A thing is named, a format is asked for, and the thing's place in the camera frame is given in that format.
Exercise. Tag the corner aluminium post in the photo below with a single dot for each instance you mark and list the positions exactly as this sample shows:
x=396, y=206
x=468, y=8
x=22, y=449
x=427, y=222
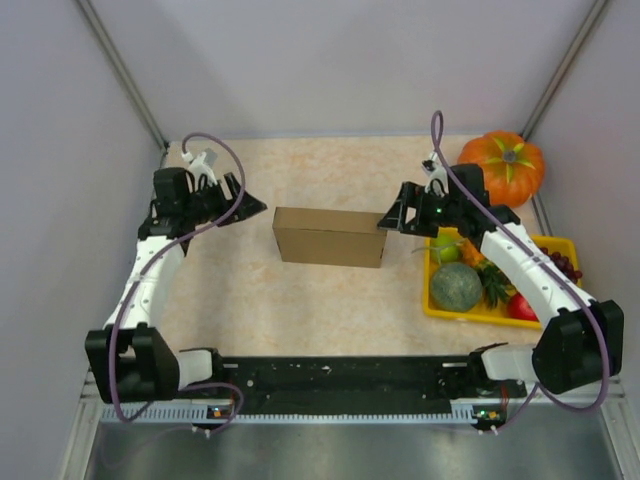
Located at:
x=585, y=31
x=121, y=72

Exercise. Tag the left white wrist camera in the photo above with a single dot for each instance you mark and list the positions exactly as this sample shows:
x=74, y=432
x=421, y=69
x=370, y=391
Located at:
x=201, y=165

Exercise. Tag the green lime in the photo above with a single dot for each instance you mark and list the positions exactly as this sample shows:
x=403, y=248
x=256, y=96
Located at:
x=444, y=249

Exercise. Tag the orange pumpkin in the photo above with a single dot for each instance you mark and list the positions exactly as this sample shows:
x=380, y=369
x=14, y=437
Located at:
x=513, y=169

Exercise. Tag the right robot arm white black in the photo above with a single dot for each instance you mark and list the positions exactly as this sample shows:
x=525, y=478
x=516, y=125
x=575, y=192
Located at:
x=582, y=338

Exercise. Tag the green melon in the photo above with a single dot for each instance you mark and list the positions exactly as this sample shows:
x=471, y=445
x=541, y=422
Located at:
x=456, y=287

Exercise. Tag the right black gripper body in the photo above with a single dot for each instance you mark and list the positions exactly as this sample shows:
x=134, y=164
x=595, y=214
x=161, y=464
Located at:
x=437, y=212

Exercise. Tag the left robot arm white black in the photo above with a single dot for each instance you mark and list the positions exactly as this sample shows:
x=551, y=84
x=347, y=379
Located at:
x=130, y=360

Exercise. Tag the brown cardboard box sheet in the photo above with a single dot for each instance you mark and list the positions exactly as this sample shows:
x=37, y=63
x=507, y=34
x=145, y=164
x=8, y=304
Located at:
x=329, y=237

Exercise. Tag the purple grape bunch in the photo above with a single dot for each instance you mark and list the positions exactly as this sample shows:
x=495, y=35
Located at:
x=564, y=264

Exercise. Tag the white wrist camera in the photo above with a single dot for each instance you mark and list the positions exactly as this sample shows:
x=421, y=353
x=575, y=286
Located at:
x=436, y=174
x=201, y=165

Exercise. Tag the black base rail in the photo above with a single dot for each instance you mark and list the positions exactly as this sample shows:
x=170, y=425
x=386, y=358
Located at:
x=384, y=385

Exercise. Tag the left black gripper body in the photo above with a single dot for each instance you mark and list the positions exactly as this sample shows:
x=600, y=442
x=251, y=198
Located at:
x=209, y=205

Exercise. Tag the right corner aluminium post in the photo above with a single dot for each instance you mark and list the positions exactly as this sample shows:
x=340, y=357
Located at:
x=585, y=31

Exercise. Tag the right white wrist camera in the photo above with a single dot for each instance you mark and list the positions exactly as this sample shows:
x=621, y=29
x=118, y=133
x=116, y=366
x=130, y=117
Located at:
x=436, y=174

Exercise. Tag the left corner aluminium post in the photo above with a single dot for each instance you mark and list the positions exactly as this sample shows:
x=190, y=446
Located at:
x=121, y=72

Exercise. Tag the aluminium frame beam front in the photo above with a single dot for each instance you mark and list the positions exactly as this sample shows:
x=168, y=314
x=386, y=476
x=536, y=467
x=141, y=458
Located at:
x=210, y=405

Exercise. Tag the red apple lower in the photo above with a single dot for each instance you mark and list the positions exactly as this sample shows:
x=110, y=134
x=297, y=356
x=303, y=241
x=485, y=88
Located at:
x=519, y=308

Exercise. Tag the yellow plastic tray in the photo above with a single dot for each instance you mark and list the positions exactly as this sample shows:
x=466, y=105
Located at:
x=481, y=313

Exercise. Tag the orange flower decoration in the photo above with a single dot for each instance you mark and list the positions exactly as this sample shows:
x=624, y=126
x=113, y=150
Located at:
x=470, y=254

